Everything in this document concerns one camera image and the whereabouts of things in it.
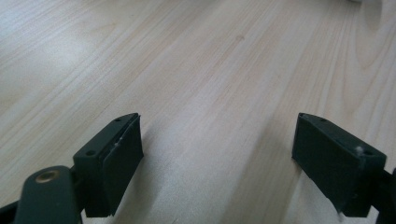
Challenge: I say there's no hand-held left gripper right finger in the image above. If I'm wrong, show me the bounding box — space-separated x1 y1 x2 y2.
291 112 388 218

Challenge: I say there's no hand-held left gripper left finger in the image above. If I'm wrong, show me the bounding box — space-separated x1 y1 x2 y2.
72 112 145 218

